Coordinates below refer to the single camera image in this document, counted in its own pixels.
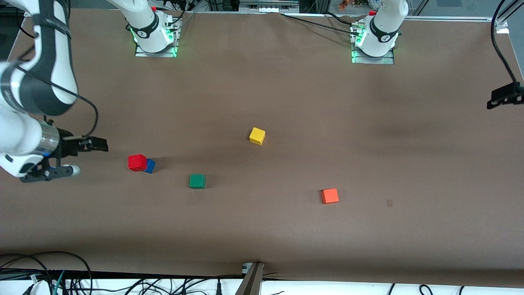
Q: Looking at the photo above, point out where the red wooden cube block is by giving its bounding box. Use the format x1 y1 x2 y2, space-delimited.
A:
128 154 147 172

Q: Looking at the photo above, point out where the yellow wooden cube block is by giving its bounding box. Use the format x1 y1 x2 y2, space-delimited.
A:
249 127 266 146

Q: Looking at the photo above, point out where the white power strip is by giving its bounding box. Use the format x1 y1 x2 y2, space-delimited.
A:
239 0 300 13

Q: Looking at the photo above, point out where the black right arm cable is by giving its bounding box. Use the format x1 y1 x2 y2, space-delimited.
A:
16 25 100 140

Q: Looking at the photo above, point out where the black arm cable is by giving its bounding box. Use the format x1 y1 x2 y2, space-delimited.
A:
490 0 521 83
16 25 100 140

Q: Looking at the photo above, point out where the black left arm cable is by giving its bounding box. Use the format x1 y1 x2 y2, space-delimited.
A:
490 0 521 83

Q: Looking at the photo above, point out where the aluminium frame rail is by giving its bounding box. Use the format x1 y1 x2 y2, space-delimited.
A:
409 15 524 23

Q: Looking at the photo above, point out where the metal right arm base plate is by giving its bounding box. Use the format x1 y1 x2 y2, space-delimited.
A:
135 18 178 58

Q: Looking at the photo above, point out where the black looping floor cable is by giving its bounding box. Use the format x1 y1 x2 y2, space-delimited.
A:
0 251 93 295

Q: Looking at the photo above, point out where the teal floor cable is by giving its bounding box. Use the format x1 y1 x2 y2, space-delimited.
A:
52 270 66 295

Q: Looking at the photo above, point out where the short black base cable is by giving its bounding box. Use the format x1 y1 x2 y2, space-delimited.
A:
325 11 355 26

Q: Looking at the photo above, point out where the aluminium table post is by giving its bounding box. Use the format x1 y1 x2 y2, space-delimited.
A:
235 262 265 295

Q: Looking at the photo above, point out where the long black base cable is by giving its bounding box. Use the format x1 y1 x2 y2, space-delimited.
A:
280 13 361 36

